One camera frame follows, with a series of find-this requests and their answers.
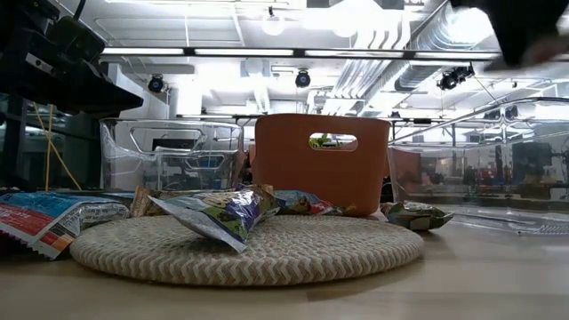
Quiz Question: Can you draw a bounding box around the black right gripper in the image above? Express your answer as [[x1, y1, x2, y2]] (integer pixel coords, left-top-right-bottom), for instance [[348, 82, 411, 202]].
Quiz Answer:
[[448, 0, 569, 68]]

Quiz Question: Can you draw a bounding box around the silver ventilation duct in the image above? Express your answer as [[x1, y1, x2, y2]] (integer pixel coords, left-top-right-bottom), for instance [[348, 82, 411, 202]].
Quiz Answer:
[[393, 0, 494, 92]]

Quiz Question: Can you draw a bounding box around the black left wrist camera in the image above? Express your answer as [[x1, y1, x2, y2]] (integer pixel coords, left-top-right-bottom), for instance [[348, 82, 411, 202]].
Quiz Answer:
[[47, 16, 107, 64]]

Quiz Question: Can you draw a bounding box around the round woven beige mat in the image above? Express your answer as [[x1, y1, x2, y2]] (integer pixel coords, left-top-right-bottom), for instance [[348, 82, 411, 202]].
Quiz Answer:
[[69, 214, 426, 287]]

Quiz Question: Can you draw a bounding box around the orange plastic basket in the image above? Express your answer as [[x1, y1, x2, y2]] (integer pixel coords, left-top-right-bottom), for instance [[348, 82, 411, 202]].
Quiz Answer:
[[251, 113, 392, 218]]

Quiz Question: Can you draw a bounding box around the long ceiling light strip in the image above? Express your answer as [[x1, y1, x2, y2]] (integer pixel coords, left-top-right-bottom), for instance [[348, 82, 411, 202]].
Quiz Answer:
[[100, 46, 501, 61]]

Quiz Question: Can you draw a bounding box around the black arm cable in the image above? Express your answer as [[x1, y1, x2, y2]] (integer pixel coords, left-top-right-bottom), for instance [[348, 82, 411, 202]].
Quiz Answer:
[[72, 0, 89, 22]]

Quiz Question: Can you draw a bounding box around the black ceiling lamp cluster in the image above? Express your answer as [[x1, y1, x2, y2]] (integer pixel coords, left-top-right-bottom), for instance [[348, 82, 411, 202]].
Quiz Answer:
[[437, 65, 476, 92]]

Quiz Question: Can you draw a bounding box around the green orange Chewy bar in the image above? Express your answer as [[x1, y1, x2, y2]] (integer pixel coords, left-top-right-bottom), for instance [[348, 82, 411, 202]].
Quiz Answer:
[[381, 200, 455, 232]]

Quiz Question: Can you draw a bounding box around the round white ceiling lamp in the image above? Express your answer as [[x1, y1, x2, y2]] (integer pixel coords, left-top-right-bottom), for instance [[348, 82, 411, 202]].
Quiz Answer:
[[260, 6, 286, 37]]

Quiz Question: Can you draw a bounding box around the clear plastic bin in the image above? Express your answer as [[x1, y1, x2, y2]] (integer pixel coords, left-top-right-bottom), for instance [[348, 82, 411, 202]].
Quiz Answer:
[[385, 95, 569, 236], [100, 117, 244, 192]]

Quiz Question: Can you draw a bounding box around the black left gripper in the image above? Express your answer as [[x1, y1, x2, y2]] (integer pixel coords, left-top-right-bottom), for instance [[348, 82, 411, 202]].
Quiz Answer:
[[0, 26, 144, 115]]

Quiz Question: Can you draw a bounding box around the yellow hanging extension cable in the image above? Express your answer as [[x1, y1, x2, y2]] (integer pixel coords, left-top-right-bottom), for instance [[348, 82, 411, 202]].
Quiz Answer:
[[31, 102, 84, 192]]

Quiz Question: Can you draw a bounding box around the purple green granola bar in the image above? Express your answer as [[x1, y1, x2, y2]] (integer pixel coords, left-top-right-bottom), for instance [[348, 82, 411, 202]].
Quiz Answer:
[[148, 186, 281, 254]]

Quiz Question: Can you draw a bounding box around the green potted plant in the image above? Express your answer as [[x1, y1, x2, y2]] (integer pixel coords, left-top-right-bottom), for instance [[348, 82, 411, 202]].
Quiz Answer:
[[309, 132, 357, 150]]

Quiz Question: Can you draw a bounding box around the orange background chair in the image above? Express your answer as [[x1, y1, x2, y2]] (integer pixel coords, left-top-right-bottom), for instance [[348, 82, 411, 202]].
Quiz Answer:
[[390, 148, 422, 188]]

